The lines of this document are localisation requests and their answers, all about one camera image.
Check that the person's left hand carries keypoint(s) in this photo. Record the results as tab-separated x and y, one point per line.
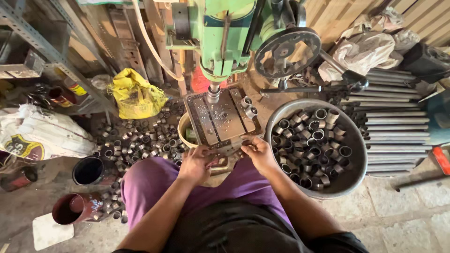
193	168

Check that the person's right hand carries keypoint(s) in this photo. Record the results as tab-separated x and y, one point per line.
263	158

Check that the beige plastic bucket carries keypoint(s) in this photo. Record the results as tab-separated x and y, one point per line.
182	131

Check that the purple trousers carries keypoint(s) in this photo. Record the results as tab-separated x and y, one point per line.
154	182

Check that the heap of rings in basin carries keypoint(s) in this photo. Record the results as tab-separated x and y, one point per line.
309	147

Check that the slotted metal drill table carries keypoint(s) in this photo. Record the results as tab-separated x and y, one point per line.
225	123

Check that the pile of loose floor rings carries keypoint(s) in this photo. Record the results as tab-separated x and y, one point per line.
144	140

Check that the black shirt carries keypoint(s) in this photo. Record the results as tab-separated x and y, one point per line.
239	228

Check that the thin metal feed lever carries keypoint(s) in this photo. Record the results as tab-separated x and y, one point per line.
295	90

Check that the steel cutter in chuck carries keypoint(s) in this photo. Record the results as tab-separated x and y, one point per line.
213	93

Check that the red plastic bag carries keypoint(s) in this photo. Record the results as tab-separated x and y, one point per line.
200	82

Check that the round grey metal basin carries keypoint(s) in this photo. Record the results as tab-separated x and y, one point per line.
355	168

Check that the yellow plastic bag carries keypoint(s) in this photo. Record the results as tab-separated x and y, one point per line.
137	95

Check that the black round pot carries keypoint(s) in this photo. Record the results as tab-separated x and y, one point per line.
89	170

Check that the metal lever with black knob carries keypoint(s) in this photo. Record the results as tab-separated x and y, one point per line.
353	79

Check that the dark red open can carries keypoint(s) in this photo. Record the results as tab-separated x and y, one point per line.
79	207

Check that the black spoked handwheel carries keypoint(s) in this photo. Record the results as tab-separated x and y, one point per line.
306	40

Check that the green drill press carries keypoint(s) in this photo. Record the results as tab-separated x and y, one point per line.
225	35

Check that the stack of long metal pipes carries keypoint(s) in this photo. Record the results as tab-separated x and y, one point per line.
393	130

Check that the yellow labelled spray can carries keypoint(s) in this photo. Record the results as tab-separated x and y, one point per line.
75	87

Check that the crumpled white plastic bags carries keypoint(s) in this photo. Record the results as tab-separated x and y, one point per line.
362	49

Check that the dark red labelled can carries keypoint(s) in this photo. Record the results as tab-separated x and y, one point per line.
59	97

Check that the white tile piece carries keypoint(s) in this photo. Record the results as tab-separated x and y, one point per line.
52	232

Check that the white printed woven sack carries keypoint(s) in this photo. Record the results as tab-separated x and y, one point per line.
38	133

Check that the dark metal rod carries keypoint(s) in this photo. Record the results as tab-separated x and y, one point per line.
422	181

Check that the rusty red paint can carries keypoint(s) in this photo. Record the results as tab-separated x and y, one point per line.
17	179

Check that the blue plastic container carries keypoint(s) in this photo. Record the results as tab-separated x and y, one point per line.
439	116

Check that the black electric motor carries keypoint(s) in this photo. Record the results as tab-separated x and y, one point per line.
425	61

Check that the grey slotted angle rack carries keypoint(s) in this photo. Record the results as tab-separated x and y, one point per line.
45	49

